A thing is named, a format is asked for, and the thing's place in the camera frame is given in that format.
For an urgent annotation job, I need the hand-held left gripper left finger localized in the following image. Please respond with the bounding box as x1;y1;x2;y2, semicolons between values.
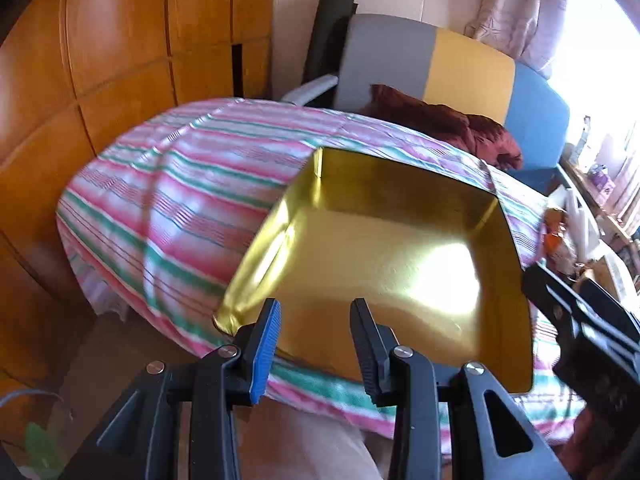
62;298;282;480

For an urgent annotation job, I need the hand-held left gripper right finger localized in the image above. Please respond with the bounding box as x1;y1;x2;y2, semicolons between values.
350;298;571;480

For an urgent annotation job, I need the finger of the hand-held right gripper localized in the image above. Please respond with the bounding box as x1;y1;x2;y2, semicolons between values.
521;263;586;346
575;276;640;356

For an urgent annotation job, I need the gold square tray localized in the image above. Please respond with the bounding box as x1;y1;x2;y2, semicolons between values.
212;146;534;395

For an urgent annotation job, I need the yellow plush toy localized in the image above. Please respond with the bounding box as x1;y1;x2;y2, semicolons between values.
544;206;568;233

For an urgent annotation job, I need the wooden side table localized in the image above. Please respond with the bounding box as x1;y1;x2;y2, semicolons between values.
555;150;640;241

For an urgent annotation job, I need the striped pink green tablecloth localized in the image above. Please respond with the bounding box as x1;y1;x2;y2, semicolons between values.
56;98;586;453

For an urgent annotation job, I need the maroon padded jacket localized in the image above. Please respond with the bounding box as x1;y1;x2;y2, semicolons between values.
369;84;524;170

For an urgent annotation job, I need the grey yellow blue armchair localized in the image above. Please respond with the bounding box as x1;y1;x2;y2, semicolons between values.
280;14;571;196

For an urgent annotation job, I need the star patterned curtain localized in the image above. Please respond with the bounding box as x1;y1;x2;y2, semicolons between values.
465;0;576;71

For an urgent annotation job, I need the black rolled mat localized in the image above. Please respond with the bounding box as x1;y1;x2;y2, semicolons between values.
302;0;358;86

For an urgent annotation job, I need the wooden wardrobe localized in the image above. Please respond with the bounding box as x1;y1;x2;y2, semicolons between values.
0;0;276;411

